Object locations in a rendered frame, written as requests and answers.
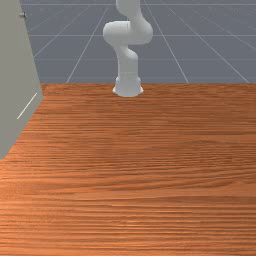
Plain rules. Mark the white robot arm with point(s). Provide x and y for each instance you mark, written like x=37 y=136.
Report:
x=127 y=66

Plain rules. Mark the pale grey cabinet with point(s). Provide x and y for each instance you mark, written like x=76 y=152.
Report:
x=15 y=73

